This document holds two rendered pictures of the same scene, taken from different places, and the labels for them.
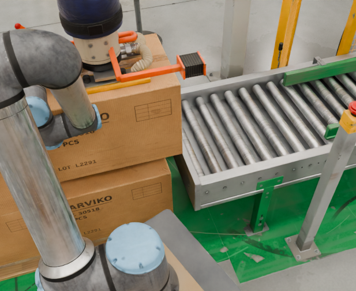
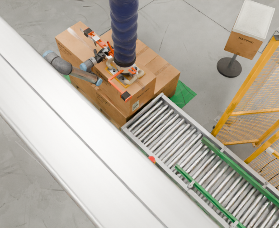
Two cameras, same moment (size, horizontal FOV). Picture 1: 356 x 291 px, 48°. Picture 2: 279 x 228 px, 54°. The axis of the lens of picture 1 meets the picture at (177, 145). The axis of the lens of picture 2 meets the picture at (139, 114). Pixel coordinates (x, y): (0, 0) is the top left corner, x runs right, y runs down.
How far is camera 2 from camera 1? 201 cm
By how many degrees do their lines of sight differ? 35
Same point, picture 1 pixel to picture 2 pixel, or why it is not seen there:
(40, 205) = not seen: hidden behind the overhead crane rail
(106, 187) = (109, 101)
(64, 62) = (61, 71)
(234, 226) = not seen: hidden behind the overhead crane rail
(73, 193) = (101, 92)
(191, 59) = (125, 95)
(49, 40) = (60, 65)
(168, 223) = not seen: hidden behind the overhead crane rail
